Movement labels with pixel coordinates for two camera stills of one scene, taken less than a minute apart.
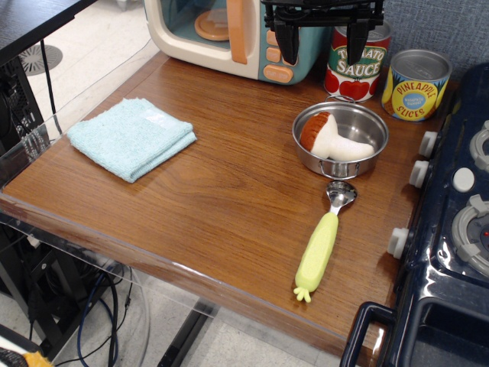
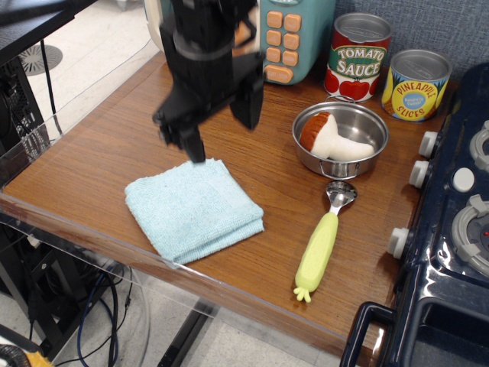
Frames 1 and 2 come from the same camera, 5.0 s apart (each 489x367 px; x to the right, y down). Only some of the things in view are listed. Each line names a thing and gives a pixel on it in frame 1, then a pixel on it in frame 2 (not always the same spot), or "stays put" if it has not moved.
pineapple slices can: [416, 85] stays put
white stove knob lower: [397, 241] stays put
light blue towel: [131, 138] → [194, 209]
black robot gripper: [286, 17] → [199, 37]
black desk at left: [24, 23] stays put
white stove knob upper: [428, 142] stays put
